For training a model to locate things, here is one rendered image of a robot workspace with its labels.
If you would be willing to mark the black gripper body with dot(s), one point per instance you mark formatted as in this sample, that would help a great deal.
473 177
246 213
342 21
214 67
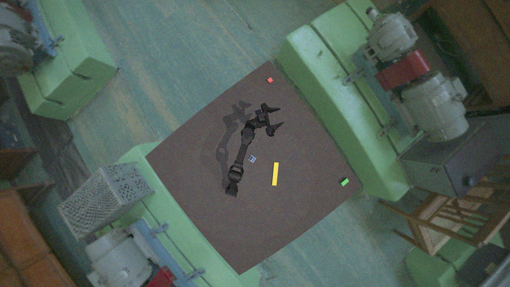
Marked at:
266 123

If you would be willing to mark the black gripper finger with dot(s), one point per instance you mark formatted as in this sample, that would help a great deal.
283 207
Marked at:
274 127
272 109

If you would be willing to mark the light green rectangular block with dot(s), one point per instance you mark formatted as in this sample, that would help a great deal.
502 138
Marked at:
344 181

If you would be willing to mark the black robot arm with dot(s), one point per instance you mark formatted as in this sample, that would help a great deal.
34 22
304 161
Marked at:
247 136

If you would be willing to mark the yellow bar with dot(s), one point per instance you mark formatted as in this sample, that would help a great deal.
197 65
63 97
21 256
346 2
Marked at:
275 171

